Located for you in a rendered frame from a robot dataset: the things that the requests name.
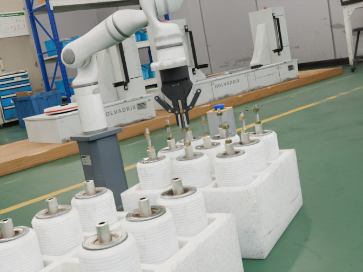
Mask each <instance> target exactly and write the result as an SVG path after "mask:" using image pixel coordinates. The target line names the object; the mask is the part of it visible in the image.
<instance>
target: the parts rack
mask: <svg viewBox="0 0 363 272"><path fill-rule="evenodd" d="M25 2H26V7H27V10H28V14H29V19H30V24H31V28H32V33H33V37H34V40H35V45H36V50H37V54H38V59H39V63H40V66H41V71H42V76H43V80H44V85H45V89H46V92H47V91H51V90H52V87H53V83H54V80H55V76H56V71H57V66H58V63H59V66H60V71H61V74H62V79H63V84H64V88H65V92H64V93H61V94H66V96H63V97H62V102H64V101H68V104H70V103H73V102H76V97H75V95H71V91H70V86H69V81H68V77H67V73H66V68H65V65H64V64H63V63H62V60H61V53H62V49H61V45H60V41H59V36H58V32H57V27H56V22H55V18H54V14H53V13H58V12H69V11H80V10H91V9H102V8H113V7H119V6H130V5H139V7H140V10H142V7H141V6H140V1H139V0H45V3H43V4H41V5H38V6H36V7H34V8H32V6H33V0H32V1H30V0H25ZM47 13H48V15H49V20H50V25H51V30H52V34H53V38H52V37H51V36H50V35H49V33H48V32H47V31H46V30H45V28H44V27H43V26H42V24H41V23H40V22H39V21H38V20H37V18H36V17H35V16H34V15H41V14H47ZM164 18H165V20H167V21H169V20H170V19H169V14H165V15H164ZM35 20H36V22H37V23H38V24H39V25H40V26H41V28H42V29H43V30H44V31H45V33H46V34H47V35H48V36H49V37H50V39H51V40H52V41H53V42H54V44H55V48H56V49H54V50H51V51H47V52H43V53H42V49H41V44H40V41H39V36H38V32H37V27H36V22H35ZM136 43H137V49H143V48H147V50H148V53H149V59H150V63H153V60H152V54H151V49H150V43H149V40H146V41H141V42H136ZM54 51H56V53H57V55H55V56H51V57H47V58H43V54H46V53H49V52H54ZM53 63H56V67H55V72H54V75H53V79H52V83H51V87H50V84H49V80H48V75H47V72H46V67H45V65H46V64H53ZM152 84H154V86H155V88H156V87H158V86H157V81H156V78H149V79H147V80H144V85H145V86H148V85H152Z"/></svg>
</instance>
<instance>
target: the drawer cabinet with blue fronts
mask: <svg viewBox="0 0 363 272"><path fill-rule="evenodd" d="M24 91H28V92H33V91H32V86H31V82H30V77H29V73H28V69H27V70H20V71H14V72H8V73H1V74H0V110H1V115H2V119H3V123H4V124H2V127H9V126H13V125H17V124H19V121H18V116H17V113H16V109H15V106H14V102H12V98H16V97H17V96H16V94H15V93H17V92H24Z"/></svg>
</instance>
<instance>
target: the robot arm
mask: <svg viewBox="0 0 363 272"><path fill-rule="evenodd" d="M139 1H140V6H141V7H142V10H131V9H124V10H118V11H116V12H115V13H113V14H112V15H111V16H109V17H108V18H107V19H105V20H104V21H102V22H101V23H100V24H98V25H97V26H96V27H94V28H93V29H92V30H91V31H89V32H88V33H87V34H85V35H84V36H82V37H80V38H78V39H76V40H74V41H73V42H71V43H68V44H67V45H66V46H65V47H64V48H63V50H62V53H61V60H62V63H63V64H64V65H65V66H66V67H69V68H71V69H77V71H78V74H77V77H76V78H75V79H74V80H73V81H72V85H73V90H74V93H75V97H76V102H77V107H78V114H79V119H80V124H81V127H82V132H83V134H84V135H88V134H95V133H100V132H104V131H107V130H108V127H107V122H106V117H105V112H104V107H103V102H102V97H101V93H100V89H99V84H98V76H99V73H98V66H97V59H96V53H97V52H99V51H101V50H104V49H107V48H109V47H112V46H114V45H117V44H119V43H121V42H122V41H124V40H126V39H127V38H129V37H130V36H132V35H133V34H134V33H136V32H137V31H138V30H140V29H141V28H143V27H144V26H146V25H147V24H150V27H151V29H152V33H153V37H154V42H155V46H156V51H157V62H155V63H152V64H151V65H150V66H151V71H157V70H159V73H160V78H161V83H162V86H161V92H160V93H159V94H158V95H157V96H155V97H154V99H155V100H156V101H157V102H158V103H159V104H160V105H161V106H162V107H163V108H164V109H165V110H166V111H167V112H168V113H174V114H175V115H176V121H177V125H178V126H180V128H183V120H182V115H183V119H184V124H185V127H188V126H189V124H190V118H189V110H192V109H193V108H194V106H195V104H196V102H197V100H198V98H199V96H200V94H201V92H202V89H201V88H198V87H196V86H193V83H192V82H191V80H190V75H189V70H188V66H187V60H186V54H185V51H184V48H183V45H182V44H183V42H182V37H181V33H180V28H179V25H178V24H175V23H162V22H160V21H159V20H158V18H159V17H161V16H162V15H165V14H169V13H174V12H177V11H178V10H179V9H180V8H181V5H182V2H183V0H139ZM191 90H193V92H192V93H193V95H194V96H193V99H192V101H191V103H190V105H189V106H188V105H187V97H188V96H189V94H190V92H191ZM164 95H165V96H166V97H167V98H168V99H169V100H170V101H172V105H173V108H172V107H171V106H170V105H169V104H168V103H167V102H166V101H165V100H164V99H165V97H164ZM178 100H180V101H181V106H182V111H183V114H181V113H180V108H179V102H178Z"/></svg>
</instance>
